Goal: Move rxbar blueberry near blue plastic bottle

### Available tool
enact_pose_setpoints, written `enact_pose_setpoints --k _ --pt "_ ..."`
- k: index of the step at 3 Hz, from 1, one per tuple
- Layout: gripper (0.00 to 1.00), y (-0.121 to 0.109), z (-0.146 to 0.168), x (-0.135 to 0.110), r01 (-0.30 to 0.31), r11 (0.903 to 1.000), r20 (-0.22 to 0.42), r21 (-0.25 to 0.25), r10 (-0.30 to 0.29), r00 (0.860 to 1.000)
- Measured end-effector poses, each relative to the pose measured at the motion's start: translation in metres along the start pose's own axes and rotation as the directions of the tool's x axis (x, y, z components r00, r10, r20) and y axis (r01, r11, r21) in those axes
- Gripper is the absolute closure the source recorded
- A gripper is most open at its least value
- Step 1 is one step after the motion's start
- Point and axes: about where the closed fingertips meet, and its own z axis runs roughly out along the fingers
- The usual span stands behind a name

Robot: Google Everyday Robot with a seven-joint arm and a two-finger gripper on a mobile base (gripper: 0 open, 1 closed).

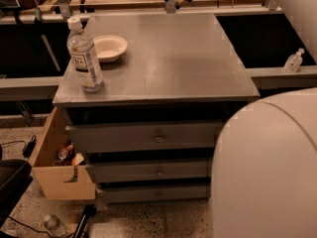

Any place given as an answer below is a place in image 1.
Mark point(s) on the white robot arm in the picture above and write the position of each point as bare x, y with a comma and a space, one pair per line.
264, 170

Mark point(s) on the clear plastic water bottle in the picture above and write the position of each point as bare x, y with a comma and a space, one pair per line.
83, 56

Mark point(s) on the hand sanitizer pump bottle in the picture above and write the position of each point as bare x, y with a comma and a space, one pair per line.
294, 62

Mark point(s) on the plastic bottle on floor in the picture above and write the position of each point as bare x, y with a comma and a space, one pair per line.
55, 226

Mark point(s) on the grey drawer cabinet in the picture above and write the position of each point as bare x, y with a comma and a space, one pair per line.
177, 67

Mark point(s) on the white paper bowl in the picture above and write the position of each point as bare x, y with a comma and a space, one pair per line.
109, 48

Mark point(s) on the grey top drawer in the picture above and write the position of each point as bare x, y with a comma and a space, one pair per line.
144, 136

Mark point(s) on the grey drawer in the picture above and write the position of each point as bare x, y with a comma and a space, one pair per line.
155, 193
144, 136
150, 170

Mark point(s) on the grey middle drawer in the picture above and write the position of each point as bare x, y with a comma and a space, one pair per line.
150, 170

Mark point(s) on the bottles inside wooden crate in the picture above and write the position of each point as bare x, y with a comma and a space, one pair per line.
68, 157

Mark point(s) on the grey bottom drawer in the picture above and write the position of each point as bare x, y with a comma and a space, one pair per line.
155, 193

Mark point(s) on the wooden crate on floor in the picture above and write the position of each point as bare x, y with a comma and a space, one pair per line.
58, 181

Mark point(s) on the black power adapter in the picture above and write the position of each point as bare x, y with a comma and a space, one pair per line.
30, 147

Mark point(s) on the black tripod leg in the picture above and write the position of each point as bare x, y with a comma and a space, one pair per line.
89, 211

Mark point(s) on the black office chair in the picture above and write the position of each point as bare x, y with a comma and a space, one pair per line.
15, 177

